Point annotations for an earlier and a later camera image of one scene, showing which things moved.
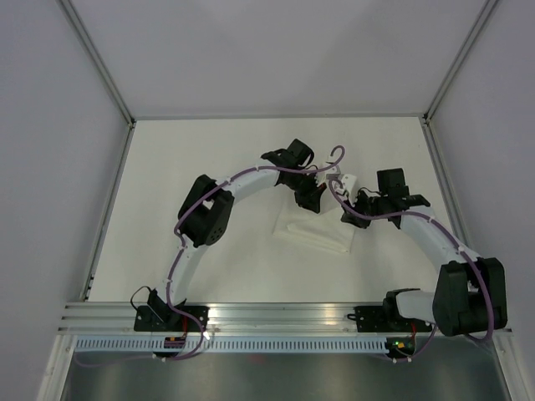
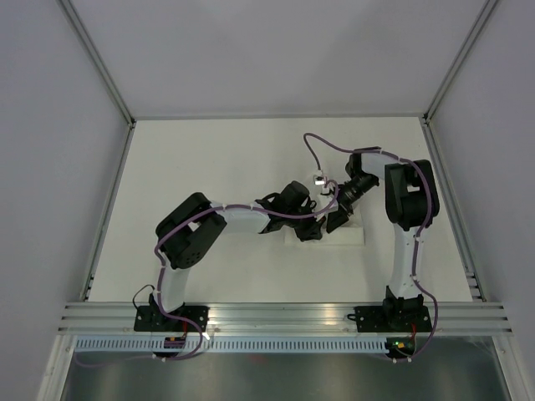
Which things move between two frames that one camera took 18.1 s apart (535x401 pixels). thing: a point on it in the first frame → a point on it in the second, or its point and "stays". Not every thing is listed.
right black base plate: [384, 319] stays
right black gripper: [356, 221] → [337, 219]
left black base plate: [166, 318] stays
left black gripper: [310, 200] → [313, 230]
